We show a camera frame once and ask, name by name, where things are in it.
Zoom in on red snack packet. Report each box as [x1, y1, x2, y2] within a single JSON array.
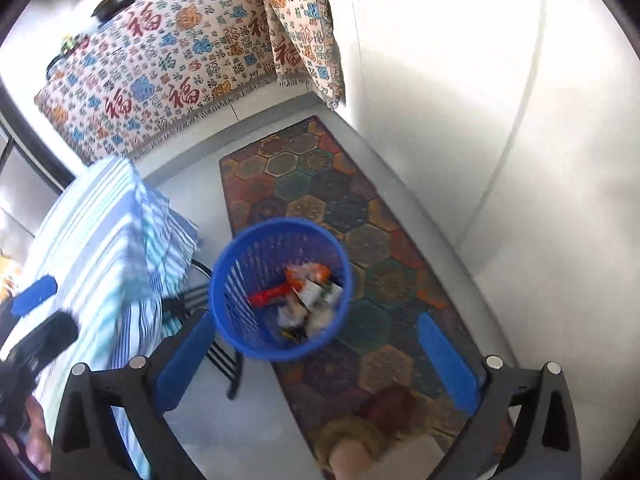
[[247, 283, 292, 309]]

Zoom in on orange snack bag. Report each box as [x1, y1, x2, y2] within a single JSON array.
[[284, 262, 331, 292]]

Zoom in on green white milk carton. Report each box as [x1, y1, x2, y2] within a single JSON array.
[[297, 280, 343, 313]]

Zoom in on person's left hand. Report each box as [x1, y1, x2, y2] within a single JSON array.
[[2, 396, 52, 474]]

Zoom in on blue striped tablecloth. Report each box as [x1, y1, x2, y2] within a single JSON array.
[[1, 156, 196, 479]]

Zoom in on silver multi-door refrigerator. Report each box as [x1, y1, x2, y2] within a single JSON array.
[[0, 129, 61, 264]]

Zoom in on blue plastic waste basket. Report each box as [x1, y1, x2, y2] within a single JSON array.
[[208, 218, 354, 362]]

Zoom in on condiment bottles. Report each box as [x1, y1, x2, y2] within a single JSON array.
[[46, 34, 89, 80]]

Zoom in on hexagon patterned floor rug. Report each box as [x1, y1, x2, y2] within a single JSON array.
[[219, 117, 484, 451]]

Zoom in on patterned fu character blanket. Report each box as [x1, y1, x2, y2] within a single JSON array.
[[35, 0, 344, 164]]

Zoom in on black pot orange lid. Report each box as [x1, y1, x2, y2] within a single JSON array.
[[91, 0, 136, 24]]

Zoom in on white lower cabinets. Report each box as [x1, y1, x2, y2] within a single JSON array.
[[330, 0, 639, 479]]

